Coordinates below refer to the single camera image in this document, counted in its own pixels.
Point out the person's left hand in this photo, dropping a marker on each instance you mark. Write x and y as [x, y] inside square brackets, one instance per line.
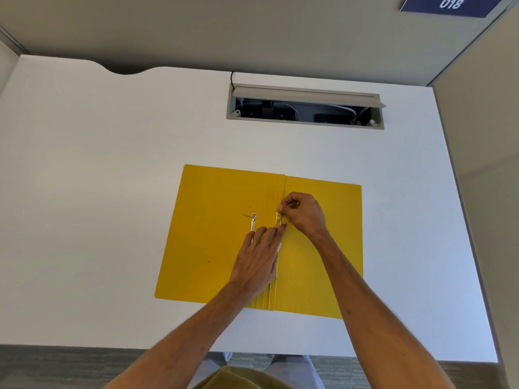
[255, 265]

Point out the person's right hand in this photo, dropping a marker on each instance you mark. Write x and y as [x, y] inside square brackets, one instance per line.
[306, 216]

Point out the person's right thumb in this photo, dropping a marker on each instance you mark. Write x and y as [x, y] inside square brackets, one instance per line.
[290, 222]

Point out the person's left thumb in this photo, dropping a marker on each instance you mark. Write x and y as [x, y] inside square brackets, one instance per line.
[279, 247]

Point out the gold metal fastener prong strip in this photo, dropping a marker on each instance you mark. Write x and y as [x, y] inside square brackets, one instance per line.
[278, 217]

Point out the yellow paper folder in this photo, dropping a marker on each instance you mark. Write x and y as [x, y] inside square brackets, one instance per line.
[211, 247]

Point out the person's left forearm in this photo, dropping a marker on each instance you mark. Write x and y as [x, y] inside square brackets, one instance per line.
[190, 340]

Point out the person's right forearm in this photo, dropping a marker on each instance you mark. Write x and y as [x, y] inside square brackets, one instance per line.
[385, 320]

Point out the metal fastener clamp bar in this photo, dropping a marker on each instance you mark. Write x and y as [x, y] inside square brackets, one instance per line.
[253, 222]

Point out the grey trousers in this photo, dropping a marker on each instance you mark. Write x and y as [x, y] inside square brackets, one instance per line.
[290, 366]

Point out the olive shirt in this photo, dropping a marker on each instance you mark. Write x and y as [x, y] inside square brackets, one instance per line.
[239, 378]

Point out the blue sign plate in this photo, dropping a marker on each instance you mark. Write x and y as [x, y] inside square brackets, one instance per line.
[450, 4]

